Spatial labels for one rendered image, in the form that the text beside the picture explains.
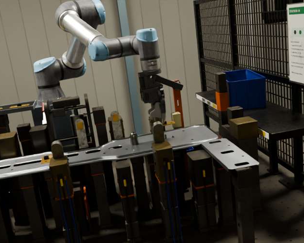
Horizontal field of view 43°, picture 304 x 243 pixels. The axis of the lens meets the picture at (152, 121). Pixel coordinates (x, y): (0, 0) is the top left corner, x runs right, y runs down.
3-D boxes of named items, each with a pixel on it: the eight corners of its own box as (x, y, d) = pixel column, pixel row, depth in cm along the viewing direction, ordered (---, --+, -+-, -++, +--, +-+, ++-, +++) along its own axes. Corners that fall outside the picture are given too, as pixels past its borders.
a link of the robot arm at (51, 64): (34, 85, 207) (28, 60, 203) (57, 80, 214) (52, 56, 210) (41, 87, 197) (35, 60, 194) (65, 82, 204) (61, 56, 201)
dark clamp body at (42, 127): (46, 216, 168) (28, 132, 158) (48, 204, 179) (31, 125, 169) (62, 212, 169) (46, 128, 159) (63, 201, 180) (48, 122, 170)
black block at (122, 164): (129, 249, 135) (116, 171, 128) (125, 235, 145) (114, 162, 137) (143, 246, 136) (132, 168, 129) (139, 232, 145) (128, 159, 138)
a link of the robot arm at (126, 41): (109, 37, 151) (123, 36, 142) (133, 34, 157) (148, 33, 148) (112, 58, 153) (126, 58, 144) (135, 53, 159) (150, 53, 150)
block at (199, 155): (202, 238, 136) (194, 163, 129) (192, 222, 148) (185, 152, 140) (221, 234, 137) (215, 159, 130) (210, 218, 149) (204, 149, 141)
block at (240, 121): (243, 213, 148) (237, 124, 139) (235, 204, 156) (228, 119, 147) (262, 209, 149) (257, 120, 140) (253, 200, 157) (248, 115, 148)
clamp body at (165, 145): (168, 248, 133) (156, 153, 124) (161, 231, 144) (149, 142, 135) (186, 244, 134) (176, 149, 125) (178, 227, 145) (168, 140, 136)
